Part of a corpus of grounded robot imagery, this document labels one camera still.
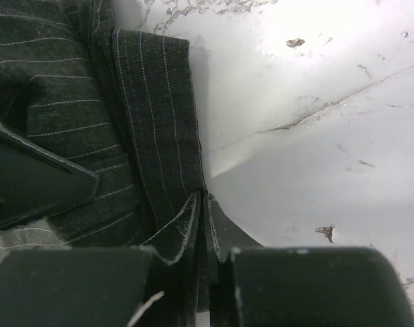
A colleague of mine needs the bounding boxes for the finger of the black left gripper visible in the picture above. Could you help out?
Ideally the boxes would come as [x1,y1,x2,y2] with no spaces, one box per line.
[0,124,100,230]

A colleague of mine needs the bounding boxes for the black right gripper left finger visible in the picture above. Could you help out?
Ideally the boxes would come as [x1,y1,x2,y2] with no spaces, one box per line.
[0,192,201,326]

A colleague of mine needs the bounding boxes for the dark striped long sleeve shirt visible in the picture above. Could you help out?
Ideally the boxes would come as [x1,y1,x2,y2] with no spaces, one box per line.
[0,0,207,313]

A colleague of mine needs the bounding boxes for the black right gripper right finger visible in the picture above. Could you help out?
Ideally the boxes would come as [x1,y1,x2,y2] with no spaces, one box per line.
[203,193,414,326]

